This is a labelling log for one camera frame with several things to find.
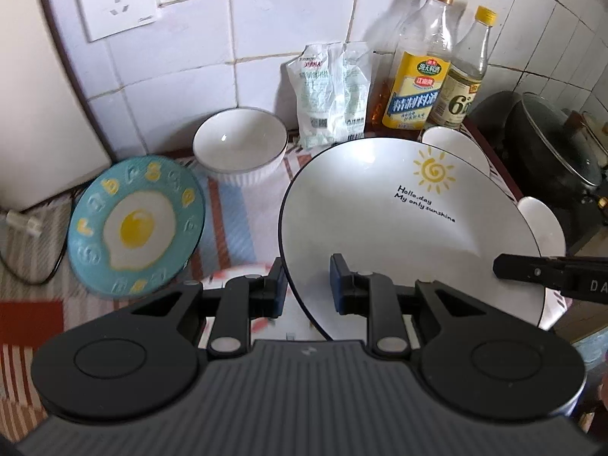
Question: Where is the white plug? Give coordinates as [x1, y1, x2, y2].
[4, 209, 44, 236]

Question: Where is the blue plate with egg print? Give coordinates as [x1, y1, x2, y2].
[67, 156, 205, 301]

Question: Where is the small white bowl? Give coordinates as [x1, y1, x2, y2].
[422, 126, 492, 176]

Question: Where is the dark cooking pot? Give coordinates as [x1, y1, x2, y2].
[503, 97, 597, 205]

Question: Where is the glass pot lid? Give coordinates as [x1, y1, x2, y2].
[520, 92, 604, 188]

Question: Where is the white wall socket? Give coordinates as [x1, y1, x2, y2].
[72, 0, 158, 43]

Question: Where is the white plastic seasoning bag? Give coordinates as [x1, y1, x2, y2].
[285, 42, 372, 148]

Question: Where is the clear bottle with amber oil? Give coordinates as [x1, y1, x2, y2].
[366, 0, 428, 136]

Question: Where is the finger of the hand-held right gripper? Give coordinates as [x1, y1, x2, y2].
[493, 252, 572, 291]

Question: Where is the white spoon-shaped dish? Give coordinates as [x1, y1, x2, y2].
[517, 197, 568, 331]

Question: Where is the clear bottle with yellow cap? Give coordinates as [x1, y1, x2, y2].
[430, 6, 498, 131]

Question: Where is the white ribbed bowl dark rim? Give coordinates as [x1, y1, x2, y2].
[192, 107, 289, 187]

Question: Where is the white appliance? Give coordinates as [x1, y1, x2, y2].
[0, 0, 112, 212]

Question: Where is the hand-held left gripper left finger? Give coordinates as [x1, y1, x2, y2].
[128, 256, 288, 360]

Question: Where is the striped table cloth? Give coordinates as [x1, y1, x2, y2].
[0, 145, 523, 438]

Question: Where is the black cable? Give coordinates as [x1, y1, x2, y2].
[0, 185, 79, 286]

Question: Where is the clear bottle with yellow label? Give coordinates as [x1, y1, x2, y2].
[381, 0, 458, 131]

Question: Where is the white plate with sun print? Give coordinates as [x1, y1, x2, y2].
[278, 137, 547, 343]

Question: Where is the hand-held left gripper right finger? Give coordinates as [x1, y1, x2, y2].
[329, 253, 483, 357]

